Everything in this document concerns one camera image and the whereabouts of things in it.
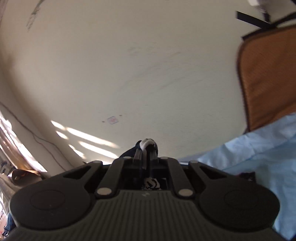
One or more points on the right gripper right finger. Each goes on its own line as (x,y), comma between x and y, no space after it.
(167,174)

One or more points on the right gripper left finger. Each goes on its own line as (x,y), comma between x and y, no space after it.
(125,173)

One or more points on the black red white patterned sweater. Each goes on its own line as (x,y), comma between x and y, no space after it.
(146,151)

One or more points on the brown hat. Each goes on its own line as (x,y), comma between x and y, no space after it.
(23,178)

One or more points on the grey beige window curtain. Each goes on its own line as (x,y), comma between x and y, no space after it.
(15,151)

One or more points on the light blue cartoon bed sheet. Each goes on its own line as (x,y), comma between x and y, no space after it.
(269,152)

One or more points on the brown seat cushion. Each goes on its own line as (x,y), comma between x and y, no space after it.
(266,71)

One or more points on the small pink wall sticker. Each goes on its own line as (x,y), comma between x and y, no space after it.
(112,120)

